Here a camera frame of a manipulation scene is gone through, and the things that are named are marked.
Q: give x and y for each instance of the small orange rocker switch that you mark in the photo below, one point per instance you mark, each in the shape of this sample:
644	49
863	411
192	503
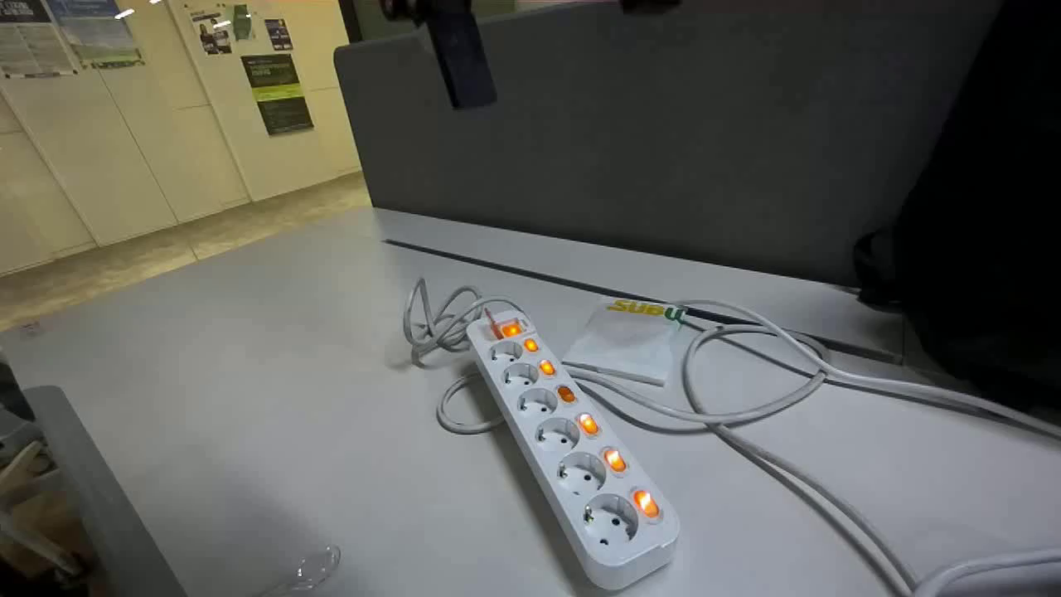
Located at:
547	367
531	345
644	505
568	393
587	422
615	457

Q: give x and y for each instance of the clear plastic packet yellow label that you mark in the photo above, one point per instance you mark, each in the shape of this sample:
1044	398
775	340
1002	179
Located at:
632	345

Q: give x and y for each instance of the white multi-socket power strip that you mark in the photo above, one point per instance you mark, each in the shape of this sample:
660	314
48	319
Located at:
557	434

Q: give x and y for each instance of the grey partition screen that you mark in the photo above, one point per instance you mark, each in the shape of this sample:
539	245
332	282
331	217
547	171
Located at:
664	119

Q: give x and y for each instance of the black and green poster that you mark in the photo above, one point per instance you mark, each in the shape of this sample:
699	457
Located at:
275	94

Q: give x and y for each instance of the clear plastic clip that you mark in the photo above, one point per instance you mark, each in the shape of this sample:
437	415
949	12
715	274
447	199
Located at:
312	569

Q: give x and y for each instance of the small dark notice sheet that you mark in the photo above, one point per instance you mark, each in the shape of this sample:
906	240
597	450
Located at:
281	35

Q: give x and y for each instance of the small dark photo sheet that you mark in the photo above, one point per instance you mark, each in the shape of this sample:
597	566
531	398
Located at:
212	35

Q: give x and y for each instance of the black bulky equipment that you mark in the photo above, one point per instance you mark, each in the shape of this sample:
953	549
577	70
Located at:
981	199

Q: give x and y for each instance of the landscape photo poster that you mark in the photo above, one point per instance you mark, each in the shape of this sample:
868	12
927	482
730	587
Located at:
98	32

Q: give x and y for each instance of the pale text poster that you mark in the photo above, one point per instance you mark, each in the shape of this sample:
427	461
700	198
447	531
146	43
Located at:
31	36

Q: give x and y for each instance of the large orange lit master switch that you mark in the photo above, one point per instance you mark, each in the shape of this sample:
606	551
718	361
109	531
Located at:
508	328

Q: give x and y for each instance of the grey desk rail panel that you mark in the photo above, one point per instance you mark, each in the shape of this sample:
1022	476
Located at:
618	262

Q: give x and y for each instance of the beige wall cabinets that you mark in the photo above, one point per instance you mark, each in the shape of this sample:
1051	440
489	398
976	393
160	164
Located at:
119	154

